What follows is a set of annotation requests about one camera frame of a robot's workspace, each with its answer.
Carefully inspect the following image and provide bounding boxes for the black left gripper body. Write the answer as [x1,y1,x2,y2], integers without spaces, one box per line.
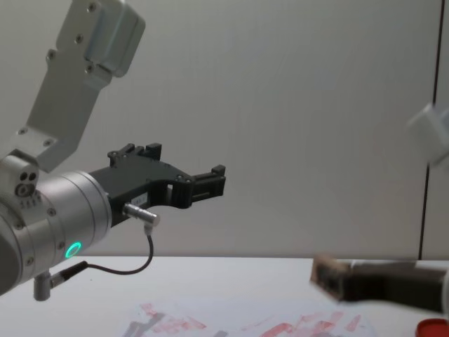
[87,153,194,230]

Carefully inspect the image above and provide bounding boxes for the red round lid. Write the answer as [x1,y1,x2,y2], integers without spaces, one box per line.
[415,317,449,337]

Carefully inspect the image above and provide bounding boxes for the white table cloth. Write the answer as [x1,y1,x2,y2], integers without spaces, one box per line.
[0,255,449,337]

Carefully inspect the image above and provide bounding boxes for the white sheet with red print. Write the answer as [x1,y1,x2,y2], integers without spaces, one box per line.
[118,297,382,337]

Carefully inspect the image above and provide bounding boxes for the thin dark vertical strip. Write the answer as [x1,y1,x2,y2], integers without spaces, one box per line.
[418,0,445,260]

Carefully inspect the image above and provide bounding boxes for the thin dark cable silver plugs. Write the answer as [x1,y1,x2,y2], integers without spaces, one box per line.
[33,202,161,302]

